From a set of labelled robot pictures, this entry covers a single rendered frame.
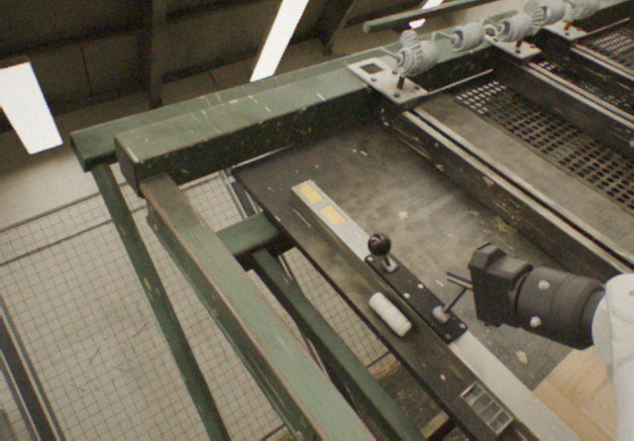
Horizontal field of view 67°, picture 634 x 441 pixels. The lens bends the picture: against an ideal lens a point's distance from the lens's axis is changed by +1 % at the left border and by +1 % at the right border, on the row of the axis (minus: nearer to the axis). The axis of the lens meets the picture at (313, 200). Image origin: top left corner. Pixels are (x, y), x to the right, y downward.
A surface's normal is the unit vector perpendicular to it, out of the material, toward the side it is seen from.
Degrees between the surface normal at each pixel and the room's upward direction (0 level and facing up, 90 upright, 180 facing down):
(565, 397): 60
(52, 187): 90
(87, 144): 90
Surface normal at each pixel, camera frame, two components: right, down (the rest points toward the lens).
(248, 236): 0.12, -0.71
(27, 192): 0.33, -0.27
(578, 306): -0.11, -0.17
